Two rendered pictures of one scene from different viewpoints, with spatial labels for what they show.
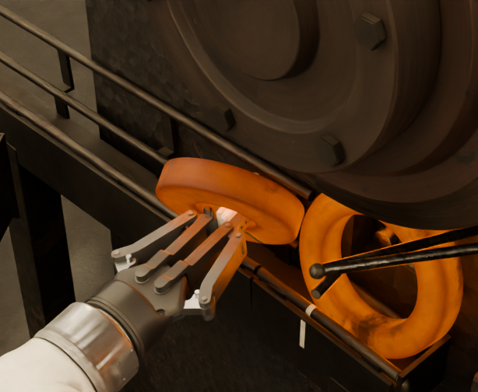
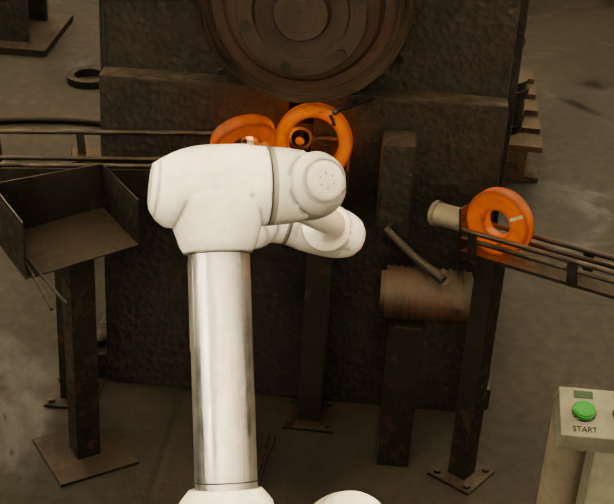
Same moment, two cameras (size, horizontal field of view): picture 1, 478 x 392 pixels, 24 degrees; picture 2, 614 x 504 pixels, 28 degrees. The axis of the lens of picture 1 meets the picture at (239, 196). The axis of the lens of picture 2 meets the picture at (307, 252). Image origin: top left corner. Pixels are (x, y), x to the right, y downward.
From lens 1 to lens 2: 2.12 m
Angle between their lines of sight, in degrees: 38
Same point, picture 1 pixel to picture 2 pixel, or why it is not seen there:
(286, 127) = (316, 57)
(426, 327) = (346, 151)
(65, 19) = not seen: outside the picture
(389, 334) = not seen: hidden behind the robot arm
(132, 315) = not seen: hidden behind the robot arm
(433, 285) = (345, 131)
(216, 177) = (250, 119)
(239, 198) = (262, 124)
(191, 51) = (267, 46)
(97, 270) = (17, 338)
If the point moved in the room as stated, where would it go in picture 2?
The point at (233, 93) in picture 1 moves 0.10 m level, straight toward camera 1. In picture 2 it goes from (287, 56) to (319, 70)
